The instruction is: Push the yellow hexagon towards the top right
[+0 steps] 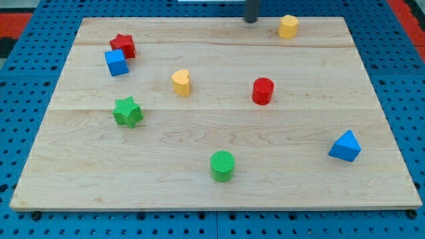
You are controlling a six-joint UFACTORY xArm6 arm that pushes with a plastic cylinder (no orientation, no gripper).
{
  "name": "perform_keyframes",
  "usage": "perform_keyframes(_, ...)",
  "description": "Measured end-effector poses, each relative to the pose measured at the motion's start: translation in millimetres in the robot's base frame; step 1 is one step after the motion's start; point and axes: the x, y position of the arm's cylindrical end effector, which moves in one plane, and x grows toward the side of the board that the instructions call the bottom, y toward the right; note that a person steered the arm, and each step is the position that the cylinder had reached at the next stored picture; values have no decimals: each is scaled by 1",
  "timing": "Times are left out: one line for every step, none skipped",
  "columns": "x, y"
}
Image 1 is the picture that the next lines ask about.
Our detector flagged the wooden board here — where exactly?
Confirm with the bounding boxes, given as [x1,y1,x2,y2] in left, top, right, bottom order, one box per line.
[10,17,422,212]

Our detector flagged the yellow heart block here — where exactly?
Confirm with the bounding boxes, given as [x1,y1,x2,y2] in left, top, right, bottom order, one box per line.
[171,69,191,97]

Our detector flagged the blue cube block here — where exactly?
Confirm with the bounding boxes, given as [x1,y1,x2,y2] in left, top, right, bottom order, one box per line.
[104,49,129,76]

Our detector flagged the red star block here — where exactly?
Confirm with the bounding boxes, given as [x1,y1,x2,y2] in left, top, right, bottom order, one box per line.
[110,34,135,58]

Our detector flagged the yellow hexagon block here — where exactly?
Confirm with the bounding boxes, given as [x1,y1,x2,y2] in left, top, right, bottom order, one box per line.
[278,15,299,39]

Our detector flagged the blue triangle block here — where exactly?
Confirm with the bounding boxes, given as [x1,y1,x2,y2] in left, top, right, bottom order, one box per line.
[328,130,361,162]

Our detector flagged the green cylinder block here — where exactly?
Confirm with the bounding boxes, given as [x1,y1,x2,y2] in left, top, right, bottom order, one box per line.
[210,151,235,183]

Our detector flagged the red cylinder block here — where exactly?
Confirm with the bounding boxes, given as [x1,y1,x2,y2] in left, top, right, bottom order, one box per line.
[252,78,274,105]

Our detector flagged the green star block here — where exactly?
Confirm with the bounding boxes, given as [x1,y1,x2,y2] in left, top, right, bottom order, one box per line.
[112,96,144,128]

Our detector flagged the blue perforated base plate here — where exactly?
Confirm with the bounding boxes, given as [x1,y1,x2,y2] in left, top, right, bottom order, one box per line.
[1,0,424,238]

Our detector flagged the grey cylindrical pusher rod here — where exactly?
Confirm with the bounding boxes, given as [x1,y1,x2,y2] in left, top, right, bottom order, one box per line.
[244,0,260,23]

